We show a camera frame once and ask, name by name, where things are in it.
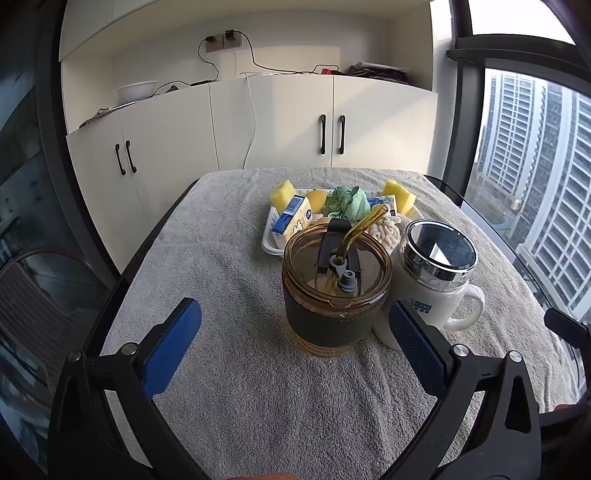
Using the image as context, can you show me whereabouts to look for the cream chenille scrunchie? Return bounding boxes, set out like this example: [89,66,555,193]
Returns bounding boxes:
[366,214,402,254]

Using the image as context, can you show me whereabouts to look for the large yellow sponge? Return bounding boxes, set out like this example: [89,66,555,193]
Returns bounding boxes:
[382,179,417,216]

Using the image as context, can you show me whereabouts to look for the green cloth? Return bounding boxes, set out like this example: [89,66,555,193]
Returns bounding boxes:
[322,186,370,223]

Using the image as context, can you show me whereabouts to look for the yellow tissue pack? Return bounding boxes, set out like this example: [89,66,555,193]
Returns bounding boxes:
[270,195,312,248]

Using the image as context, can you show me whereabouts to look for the small yellow sponge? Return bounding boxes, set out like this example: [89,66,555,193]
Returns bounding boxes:
[270,180,297,214]

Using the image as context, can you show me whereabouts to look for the orange round sponge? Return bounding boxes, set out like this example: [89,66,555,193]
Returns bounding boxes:
[304,189,328,214]

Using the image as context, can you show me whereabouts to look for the person's right hand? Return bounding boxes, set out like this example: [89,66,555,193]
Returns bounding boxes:
[553,403,586,415]

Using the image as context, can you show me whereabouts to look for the person's left hand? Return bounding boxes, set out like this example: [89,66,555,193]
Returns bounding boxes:
[228,472,298,480]

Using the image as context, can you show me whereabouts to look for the dark chair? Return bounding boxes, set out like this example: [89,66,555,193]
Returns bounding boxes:
[1,247,110,392]

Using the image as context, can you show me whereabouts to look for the white plastic tray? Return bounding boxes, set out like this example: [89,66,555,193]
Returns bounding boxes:
[262,181,422,257]

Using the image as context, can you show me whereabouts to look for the gold drinking straw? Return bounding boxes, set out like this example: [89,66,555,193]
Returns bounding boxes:
[335,203,390,265]

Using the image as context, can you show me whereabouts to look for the white lower cabinet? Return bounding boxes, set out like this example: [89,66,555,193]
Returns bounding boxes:
[67,75,438,269]

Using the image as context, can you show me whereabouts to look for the white bowl on counter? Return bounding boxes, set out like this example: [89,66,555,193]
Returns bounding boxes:
[115,80,157,106]

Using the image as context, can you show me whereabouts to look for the dark items on counter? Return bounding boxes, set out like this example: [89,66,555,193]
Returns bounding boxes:
[346,61,413,85]

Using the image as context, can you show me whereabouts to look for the black cabinet handle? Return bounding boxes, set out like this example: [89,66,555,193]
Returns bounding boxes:
[338,115,346,155]
[318,114,327,155]
[114,143,126,176]
[125,139,137,174]

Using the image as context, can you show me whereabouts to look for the white hanging cable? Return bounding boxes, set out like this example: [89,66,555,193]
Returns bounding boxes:
[241,75,257,169]

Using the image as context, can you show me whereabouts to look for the black window frame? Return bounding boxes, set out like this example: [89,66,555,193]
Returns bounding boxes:
[430,1,590,206]

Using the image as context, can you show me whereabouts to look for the wall power socket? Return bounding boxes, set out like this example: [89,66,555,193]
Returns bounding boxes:
[205,30,243,53]

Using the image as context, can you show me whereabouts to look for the black power cable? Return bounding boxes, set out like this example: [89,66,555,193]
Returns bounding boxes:
[151,29,343,96]

